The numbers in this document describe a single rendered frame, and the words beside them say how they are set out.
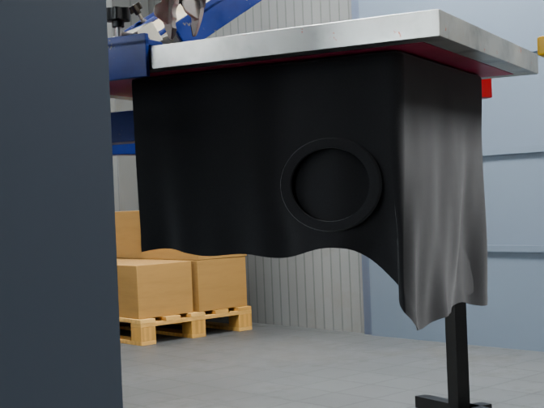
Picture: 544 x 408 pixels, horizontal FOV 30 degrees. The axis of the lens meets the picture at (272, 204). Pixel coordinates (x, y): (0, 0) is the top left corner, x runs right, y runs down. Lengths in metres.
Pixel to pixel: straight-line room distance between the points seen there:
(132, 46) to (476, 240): 0.72
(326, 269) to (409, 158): 4.12
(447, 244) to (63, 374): 0.75
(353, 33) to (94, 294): 0.54
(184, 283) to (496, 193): 1.78
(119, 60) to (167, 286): 3.88
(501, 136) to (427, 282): 3.21
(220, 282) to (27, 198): 4.53
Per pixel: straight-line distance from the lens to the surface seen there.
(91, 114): 1.25
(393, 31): 1.46
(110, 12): 1.71
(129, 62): 1.66
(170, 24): 1.98
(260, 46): 1.55
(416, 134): 1.59
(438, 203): 1.69
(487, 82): 3.14
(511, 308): 4.85
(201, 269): 5.61
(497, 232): 4.85
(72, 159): 1.23
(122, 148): 2.66
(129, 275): 5.45
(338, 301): 5.62
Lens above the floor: 0.74
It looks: level
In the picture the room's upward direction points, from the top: 2 degrees counter-clockwise
